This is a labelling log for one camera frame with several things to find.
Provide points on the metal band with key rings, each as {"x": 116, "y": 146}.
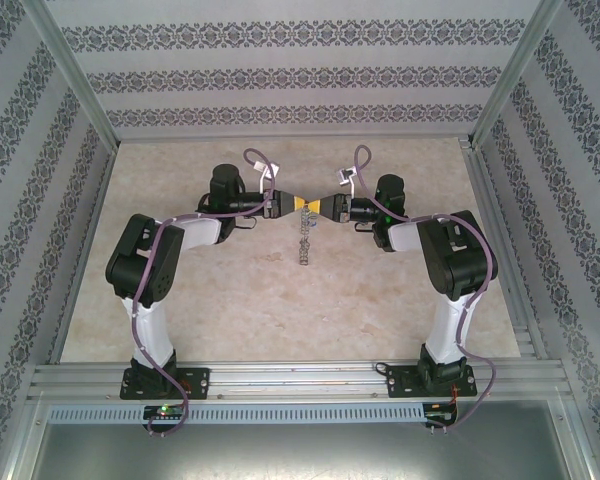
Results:
{"x": 304, "y": 250}

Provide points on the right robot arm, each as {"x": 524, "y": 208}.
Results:
{"x": 455, "y": 250}

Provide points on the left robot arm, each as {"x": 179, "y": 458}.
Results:
{"x": 140, "y": 260}

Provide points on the grey metal sheet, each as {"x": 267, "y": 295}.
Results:
{"x": 300, "y": 450}

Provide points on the right white camera bracket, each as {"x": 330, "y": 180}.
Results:
{"x": 352, "y": 186}

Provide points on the white camera bracket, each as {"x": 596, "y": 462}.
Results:
{"x": 352, "y": 186}
{"x": 266, "y": 185}

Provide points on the left white camera bracket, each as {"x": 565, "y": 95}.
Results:
{"x": 266, "y": 185}

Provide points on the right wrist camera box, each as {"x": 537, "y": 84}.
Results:
{"x": 343, "y": 174}

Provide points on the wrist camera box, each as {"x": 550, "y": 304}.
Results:
{"x": 272, "y": 170}
{"x": 343, "y": 174}

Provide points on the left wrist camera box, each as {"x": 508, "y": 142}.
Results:
{"x": 272, "y": 170}

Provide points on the aluminium side rail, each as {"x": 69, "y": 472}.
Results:
{"x": 485, "y": 200}

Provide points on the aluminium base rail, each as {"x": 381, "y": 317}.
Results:
{"x": 290, "y": 380}

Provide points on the aluminium frame post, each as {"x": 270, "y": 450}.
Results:
{"x": 65, "y": 65}
{"x": 517, "y": 65}

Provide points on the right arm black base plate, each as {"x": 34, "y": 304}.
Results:
{"x": 397, "y": 382}

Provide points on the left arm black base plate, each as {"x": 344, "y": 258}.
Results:
{"x": 195, "y": 382}

